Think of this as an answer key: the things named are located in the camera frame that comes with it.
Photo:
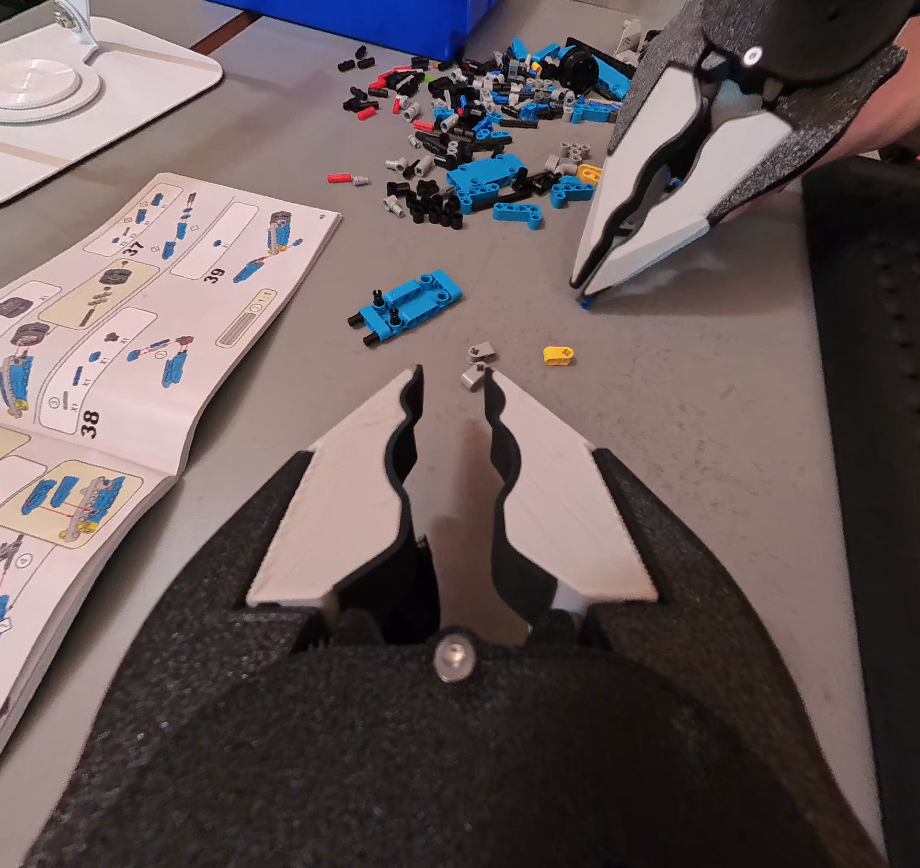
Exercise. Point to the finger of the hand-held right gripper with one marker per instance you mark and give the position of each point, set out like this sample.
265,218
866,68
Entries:
647,135
719,178

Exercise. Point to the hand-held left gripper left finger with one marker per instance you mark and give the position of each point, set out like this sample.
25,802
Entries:
330,523

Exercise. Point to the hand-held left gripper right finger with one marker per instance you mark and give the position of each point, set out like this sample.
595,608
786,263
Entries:
575,523

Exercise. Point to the pile of building block pieces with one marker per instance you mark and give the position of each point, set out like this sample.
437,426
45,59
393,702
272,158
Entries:
489,128

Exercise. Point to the blue block piece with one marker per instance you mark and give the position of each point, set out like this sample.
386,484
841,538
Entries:
410,304

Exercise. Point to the person's right forearm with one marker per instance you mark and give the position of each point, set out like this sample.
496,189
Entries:
884,121

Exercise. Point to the grey desk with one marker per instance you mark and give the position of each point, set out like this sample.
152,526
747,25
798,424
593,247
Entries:
683,415

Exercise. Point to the small yellow connector piece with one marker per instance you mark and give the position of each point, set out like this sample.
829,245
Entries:
559,356

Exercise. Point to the instruction booklet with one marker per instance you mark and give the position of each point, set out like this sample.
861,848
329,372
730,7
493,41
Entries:
144,379

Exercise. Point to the white laptop stand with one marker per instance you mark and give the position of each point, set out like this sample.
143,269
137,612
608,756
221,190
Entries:
108,77

